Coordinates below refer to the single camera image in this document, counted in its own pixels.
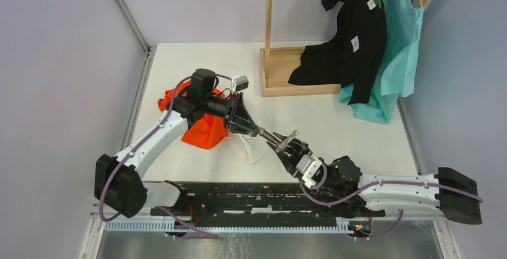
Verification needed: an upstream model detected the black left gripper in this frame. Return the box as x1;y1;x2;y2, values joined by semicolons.
203;93;258;138

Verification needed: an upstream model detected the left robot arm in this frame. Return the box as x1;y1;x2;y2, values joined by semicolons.
94;68;261;222

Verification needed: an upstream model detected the white bucket hat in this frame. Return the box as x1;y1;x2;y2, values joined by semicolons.
224;102;271;165

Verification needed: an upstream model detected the orange cloth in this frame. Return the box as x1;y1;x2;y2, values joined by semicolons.
157;80;228;150

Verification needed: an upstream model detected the wooden clothes rack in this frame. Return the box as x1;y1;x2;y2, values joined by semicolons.
260;0;341;97

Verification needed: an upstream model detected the black t-shirt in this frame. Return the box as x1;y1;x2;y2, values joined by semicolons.
288;0;387;104

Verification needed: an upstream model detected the teal garment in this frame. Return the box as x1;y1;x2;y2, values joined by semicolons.
338;0;424;124

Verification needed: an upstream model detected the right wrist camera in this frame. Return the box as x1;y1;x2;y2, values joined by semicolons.
301;156;322;188

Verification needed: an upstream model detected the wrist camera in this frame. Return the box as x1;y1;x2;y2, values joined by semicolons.
301;156;322;188
231;75;249;93

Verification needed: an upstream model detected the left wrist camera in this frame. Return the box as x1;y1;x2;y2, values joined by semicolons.
231;75;249;93

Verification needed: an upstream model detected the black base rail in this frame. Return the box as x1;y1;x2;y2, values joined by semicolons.
169;182;386;227

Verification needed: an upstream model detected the white cable duct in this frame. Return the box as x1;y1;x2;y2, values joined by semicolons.
103;218;358;235

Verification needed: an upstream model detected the aluminium frame rail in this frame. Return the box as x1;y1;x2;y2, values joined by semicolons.
78;44;175;258

